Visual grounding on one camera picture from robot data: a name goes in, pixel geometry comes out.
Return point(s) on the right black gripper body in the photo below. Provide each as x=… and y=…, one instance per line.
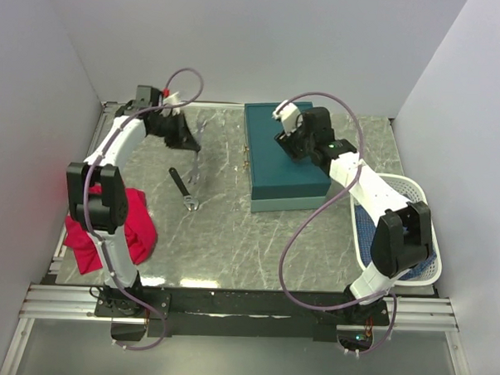
x=297, y=145

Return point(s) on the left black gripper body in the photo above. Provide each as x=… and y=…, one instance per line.
x=173, y=128

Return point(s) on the silver combination wrench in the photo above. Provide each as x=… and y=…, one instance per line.
x=194, y=173

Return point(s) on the teal tool box with drawer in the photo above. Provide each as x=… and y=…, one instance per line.
x=277, y=183

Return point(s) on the black handled adjustable wrench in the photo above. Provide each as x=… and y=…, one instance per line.
x=189, y=201

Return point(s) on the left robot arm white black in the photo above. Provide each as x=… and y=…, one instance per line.
x=96, y=191

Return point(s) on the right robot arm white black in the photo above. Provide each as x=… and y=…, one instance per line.
x=403, y=235

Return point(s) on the red cloth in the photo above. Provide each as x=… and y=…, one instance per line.
x=140, y=234

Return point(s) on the blue checkered cloth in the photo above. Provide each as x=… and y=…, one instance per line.
x=364, y=231

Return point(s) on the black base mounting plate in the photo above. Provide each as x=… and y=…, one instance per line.
x=151, y=311

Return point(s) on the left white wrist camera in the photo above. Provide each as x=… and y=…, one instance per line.
x=170, y=102

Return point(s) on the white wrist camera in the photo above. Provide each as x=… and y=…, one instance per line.
x=170, y=102
x=287, y=114

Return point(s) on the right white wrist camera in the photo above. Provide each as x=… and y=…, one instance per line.
x=287, y=114

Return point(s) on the aluminium frame rail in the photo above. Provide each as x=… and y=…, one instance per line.
x=54, y=302

